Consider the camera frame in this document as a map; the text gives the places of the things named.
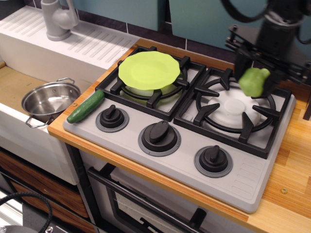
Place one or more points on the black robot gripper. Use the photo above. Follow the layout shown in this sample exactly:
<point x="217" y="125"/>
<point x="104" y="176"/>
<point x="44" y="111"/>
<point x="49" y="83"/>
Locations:
<point x="272" y="45"/>

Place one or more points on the light green toy cauliflower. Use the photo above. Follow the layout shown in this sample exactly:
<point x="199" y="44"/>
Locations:
<point x="252" y="81"/>

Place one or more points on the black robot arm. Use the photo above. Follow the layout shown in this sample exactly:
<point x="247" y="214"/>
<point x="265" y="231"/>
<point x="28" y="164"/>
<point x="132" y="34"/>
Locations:
<point x="276" y="11"/>

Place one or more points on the lime green plastic plate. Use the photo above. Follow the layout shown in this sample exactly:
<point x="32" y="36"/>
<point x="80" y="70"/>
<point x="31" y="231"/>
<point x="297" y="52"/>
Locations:
<point x="149" y="70"/>

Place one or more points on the dark green toy pickle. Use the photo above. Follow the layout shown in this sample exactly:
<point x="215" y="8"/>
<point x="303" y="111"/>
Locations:
<point x="84" y="109"/>

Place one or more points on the stainless steel pot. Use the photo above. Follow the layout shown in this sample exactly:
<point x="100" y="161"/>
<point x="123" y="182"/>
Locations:
<point x="46" y="102"/>

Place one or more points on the white toy sink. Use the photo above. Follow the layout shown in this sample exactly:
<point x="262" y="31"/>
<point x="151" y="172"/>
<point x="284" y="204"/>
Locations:
<point x="28" y="58"/>

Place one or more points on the white right burner cap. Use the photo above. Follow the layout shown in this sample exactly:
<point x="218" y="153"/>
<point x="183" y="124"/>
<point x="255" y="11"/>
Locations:
<point x="233" y="103"/>

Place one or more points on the white burner cap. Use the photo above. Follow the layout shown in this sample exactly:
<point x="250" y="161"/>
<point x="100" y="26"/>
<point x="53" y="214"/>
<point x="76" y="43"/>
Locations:
<point x="233" y="103"/>
<point x="166" y="91"/>

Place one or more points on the black right burner grate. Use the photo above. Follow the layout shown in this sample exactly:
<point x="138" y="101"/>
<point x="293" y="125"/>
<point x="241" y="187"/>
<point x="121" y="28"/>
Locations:
<point x="257" y="140"/>

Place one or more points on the black burner grate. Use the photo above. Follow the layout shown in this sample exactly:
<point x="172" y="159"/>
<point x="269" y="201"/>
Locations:
<point x="257" y="140"/>
<point x="190" y="72"/>

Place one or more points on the white left burner cap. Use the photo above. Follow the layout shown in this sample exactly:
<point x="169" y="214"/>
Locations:
<point x="166" y="91"/>

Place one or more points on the black left burner grate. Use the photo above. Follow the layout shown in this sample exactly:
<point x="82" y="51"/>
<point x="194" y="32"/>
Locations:
<point x="190" y="72"/>

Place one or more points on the black right stove knob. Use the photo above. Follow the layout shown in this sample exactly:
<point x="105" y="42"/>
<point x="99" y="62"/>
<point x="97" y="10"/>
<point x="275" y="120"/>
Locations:
<point x="213" y="161"/>

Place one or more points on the black stove knob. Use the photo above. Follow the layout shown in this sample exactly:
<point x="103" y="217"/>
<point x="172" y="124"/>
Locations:
<point x="213" y="161"/>
<point x="159" y="139"/>
<point x="112" y="119"/>

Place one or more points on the grey toy stove top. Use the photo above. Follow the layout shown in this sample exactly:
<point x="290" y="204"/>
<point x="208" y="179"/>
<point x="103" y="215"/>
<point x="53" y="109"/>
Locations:
<point x="243" y="187"/>

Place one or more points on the black middle stove knob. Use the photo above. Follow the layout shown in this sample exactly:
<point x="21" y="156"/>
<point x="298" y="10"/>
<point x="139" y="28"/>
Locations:
<point x="159" y="139"/>

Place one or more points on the black left stove knob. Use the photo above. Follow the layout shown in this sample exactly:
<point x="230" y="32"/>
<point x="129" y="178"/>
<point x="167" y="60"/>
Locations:
<point x="112" y="119"/>

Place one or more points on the grey toy faucet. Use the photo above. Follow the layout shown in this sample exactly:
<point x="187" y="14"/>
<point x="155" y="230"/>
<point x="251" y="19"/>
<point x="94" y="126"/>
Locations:
<point x="58" y="21"/>

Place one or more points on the wooden drawer front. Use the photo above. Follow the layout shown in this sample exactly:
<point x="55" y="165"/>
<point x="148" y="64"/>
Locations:
<point x="67" y="204"/>

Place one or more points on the black oven door handle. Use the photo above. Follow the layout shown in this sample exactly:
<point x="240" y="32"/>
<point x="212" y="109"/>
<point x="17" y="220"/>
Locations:
<point x="191" y="227"/>

